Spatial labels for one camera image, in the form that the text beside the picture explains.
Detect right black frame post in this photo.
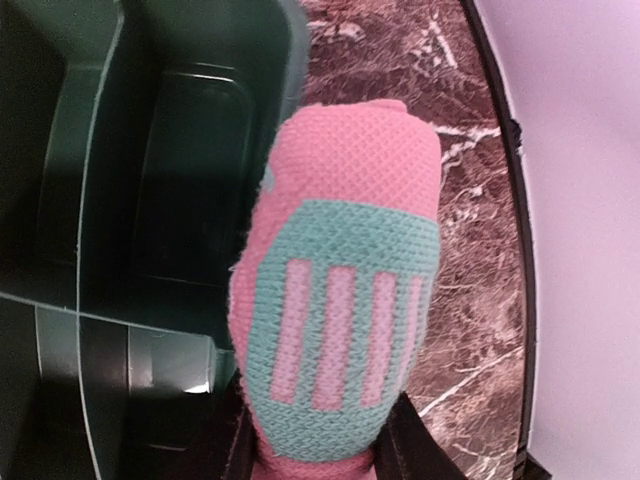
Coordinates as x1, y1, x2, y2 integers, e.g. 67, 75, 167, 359
461, 1, 552, 479

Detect green compartment tray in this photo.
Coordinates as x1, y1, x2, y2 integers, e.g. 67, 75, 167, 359
1, 1, 309, 479

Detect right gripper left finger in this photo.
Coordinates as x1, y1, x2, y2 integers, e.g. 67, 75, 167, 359
184, 372, 250, 480

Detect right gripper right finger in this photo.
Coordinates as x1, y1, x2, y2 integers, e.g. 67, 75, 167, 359
374, 392, 465, 480

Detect pink patterned sock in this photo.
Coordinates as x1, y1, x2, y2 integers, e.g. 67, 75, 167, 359
228, 99, 440, 479

